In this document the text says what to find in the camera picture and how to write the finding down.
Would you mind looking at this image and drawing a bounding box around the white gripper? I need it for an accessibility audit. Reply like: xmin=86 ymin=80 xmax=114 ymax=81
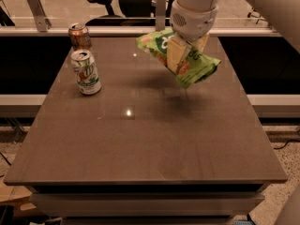
xmin=167 ymin=0 xmax=218 ymax=74

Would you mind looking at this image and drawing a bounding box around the grey table drawer base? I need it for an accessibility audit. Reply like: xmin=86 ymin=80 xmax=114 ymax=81
xmin=30 ymin=192 xmax=264 ymax=224

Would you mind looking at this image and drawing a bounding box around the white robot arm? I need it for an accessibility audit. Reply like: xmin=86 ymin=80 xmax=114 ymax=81
xmin=170 ymin=0 xmax=300 ymax=53

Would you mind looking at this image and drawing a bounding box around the metal glass bracket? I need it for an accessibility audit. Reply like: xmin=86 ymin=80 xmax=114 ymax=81
xmin=156 ymin=0 xmax=166 ymax=31
xmin=26 ymin=0 xmax=52 ymax=32

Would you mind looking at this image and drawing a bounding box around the black office chair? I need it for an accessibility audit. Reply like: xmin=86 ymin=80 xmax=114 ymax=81
xmin=84 ymin=0 xmax=179 ymax=27

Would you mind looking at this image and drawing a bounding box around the white green 7up can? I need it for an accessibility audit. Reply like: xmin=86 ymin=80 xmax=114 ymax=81
xmin=71 ymin=50 xmax=101 ymax=95

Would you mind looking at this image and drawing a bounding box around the cardboard box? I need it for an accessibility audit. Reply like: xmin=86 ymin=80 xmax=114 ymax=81
xmin=0 ymin=179 xmax=41 ymax=218

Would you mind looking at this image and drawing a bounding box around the black floor cable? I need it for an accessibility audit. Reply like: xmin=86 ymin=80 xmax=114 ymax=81
xmin=273 ymin=139 xmax=300 ymax=151

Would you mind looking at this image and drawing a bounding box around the left metal glass bracket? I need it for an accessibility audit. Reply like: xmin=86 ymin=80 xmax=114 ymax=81
xmin=26 ymin=0 xmax=52 ymax=32

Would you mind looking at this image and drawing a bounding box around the green rice chip bag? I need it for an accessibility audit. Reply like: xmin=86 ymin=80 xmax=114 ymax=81
xmin=137 ymin=28 xmax=221 ymax=89

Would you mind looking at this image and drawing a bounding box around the yellow frame cart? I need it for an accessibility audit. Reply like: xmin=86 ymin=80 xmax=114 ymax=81
xmin=247 ymin=7 xmax=265 ymax=24

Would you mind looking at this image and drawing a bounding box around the middle metal glass bracket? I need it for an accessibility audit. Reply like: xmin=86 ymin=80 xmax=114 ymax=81
xmin=156 ymin=0 xmax=166 ymax=31

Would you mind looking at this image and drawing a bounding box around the brown soda can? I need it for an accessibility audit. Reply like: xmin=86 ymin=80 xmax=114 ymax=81
xmin=68 ymin=22 xmax=92 ymax=51

